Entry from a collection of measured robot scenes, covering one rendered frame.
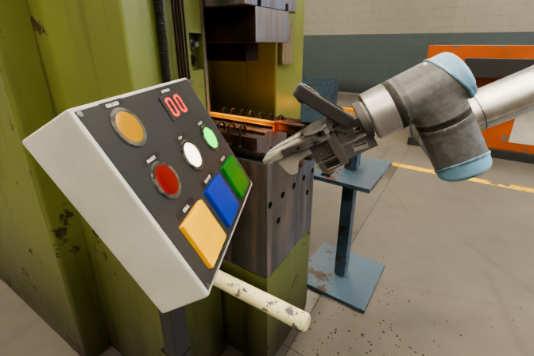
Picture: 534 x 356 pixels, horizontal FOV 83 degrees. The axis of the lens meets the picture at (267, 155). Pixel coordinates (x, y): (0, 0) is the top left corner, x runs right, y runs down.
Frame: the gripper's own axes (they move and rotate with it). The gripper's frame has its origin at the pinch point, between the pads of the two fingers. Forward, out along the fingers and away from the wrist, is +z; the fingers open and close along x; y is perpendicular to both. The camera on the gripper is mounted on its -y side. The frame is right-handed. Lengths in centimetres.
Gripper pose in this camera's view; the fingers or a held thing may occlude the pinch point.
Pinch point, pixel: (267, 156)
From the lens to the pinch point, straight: 60.1
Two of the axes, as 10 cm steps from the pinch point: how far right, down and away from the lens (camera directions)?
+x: 1.2, -3.5, 9.3
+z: -8.6, 4.3, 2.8
